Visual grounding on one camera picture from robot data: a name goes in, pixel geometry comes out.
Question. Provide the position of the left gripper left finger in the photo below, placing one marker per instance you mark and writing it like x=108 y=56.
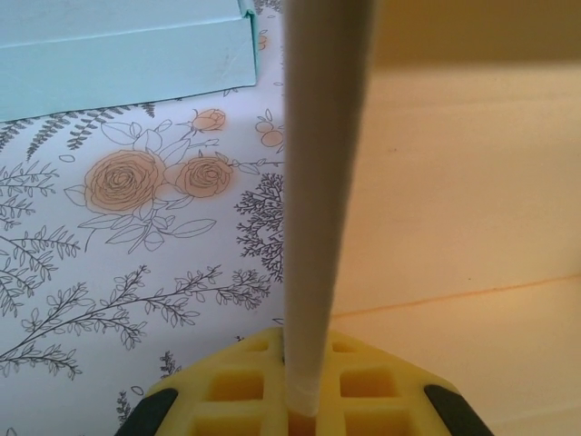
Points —
x=227 y=399

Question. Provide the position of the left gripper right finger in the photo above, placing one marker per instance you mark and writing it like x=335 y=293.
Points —
x=386 y=399

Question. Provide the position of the teal paper box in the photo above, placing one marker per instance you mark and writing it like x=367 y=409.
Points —
x=113 y=59

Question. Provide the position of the floral table cover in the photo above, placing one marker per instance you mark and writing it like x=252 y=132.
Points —
x=136 y=272

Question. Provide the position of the yellow paper box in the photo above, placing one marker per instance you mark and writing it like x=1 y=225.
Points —
x=454 y=204

